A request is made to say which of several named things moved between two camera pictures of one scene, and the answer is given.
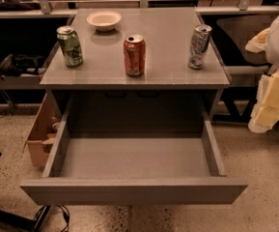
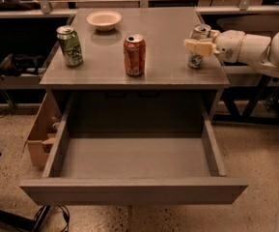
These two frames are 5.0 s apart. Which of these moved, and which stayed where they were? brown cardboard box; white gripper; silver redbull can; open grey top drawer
Moved: white gripper
Stayed: brown cardboard box; silver redbull can; open grey top drawer
